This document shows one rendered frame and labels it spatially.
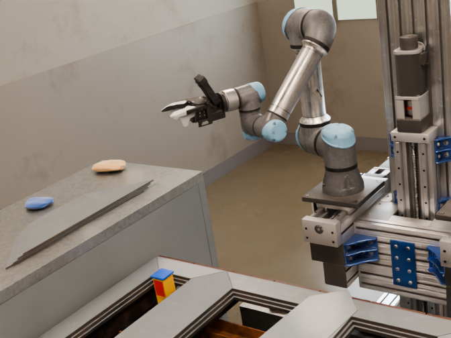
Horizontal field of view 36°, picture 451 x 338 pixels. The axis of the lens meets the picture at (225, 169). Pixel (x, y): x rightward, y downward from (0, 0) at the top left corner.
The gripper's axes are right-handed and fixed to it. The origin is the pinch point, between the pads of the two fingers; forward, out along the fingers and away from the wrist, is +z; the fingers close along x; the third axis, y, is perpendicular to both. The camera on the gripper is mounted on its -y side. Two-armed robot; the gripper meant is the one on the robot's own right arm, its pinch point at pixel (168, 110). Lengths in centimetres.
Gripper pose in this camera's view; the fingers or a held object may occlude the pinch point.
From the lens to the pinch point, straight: 228.9
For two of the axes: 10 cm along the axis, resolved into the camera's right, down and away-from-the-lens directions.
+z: -8.8, 2.9, -3.9
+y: 0.9, 8.9, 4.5
